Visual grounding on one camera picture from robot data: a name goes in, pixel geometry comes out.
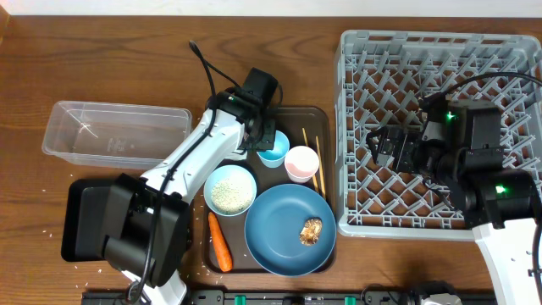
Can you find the black rail at table edge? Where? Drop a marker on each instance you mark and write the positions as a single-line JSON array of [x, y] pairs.
[[217, 297]]

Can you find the grey dishwasher rack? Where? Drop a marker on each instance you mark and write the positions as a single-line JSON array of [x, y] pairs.
[[379, 77]]

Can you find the blue plate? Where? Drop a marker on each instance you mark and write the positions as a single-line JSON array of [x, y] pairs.
[[273, 226]]

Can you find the wooden chopstick right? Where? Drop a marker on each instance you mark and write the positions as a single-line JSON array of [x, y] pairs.
[[321, 170]]

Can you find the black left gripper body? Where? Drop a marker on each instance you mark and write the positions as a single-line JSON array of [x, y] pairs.
[[266, 137]]

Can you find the clear plastic bin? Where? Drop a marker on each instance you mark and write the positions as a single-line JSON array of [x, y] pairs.
[[114, 135]]

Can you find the brown serving tray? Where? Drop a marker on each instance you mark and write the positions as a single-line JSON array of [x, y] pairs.
[[290, 121]]

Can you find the orange carrot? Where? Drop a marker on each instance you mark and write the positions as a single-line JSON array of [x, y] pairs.
[[220, 246]]

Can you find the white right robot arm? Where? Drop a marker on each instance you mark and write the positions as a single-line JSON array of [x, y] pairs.
[[500, 206]]

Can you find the wooden chopstick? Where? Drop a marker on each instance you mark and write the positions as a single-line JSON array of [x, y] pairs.
[[314, 178], [321, 170]]

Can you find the pink cup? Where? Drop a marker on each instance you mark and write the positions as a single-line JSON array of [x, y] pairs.
[[301, 164]]

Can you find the wooden chopstick left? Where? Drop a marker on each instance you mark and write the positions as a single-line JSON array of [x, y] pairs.
[[314, 178]]

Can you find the black tray bin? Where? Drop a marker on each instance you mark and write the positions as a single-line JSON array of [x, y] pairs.
[[76, 220]]

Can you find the light blue rice bowl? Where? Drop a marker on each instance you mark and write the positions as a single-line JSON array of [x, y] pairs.
[[230, 190]]

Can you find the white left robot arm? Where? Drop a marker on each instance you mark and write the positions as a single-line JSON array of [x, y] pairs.
[[182, 173]]

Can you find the light blue cup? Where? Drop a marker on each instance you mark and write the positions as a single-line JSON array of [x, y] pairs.
[[275, 157]]

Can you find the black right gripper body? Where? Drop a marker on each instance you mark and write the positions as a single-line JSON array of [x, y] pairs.
[[416, 155]]

